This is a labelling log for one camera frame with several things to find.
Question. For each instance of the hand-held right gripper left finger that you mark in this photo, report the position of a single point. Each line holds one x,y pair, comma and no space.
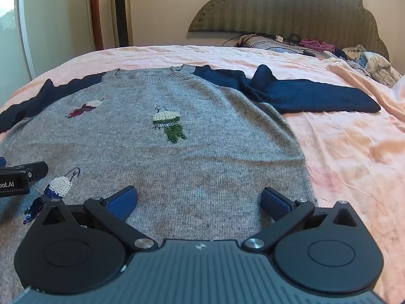
124,202

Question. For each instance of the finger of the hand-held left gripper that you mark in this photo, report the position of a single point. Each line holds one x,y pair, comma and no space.
35,168

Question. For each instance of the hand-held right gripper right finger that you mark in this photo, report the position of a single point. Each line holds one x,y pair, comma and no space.
274,203

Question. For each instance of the grey sweater with navy sleeves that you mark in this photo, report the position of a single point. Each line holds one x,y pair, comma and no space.
196,164

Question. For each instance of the pile of light clothes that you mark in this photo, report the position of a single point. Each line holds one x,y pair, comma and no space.
370,61

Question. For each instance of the pink bed sheet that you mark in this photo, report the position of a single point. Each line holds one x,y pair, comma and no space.
348,152

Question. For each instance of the white wardrobe door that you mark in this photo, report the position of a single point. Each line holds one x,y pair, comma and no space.
57,25

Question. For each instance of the patterned pillow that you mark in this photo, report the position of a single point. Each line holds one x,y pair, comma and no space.
269,46

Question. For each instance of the magenta garment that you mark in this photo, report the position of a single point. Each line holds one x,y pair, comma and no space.
316,44

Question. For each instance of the white charger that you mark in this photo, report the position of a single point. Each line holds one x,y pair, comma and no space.
278,38

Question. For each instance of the gold standing air conditioner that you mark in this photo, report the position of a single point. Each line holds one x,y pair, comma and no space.
121,12

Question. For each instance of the olive padded headboard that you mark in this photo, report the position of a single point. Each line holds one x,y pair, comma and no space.
284,9

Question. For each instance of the brown wooden door frame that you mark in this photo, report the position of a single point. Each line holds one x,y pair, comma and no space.
96,12

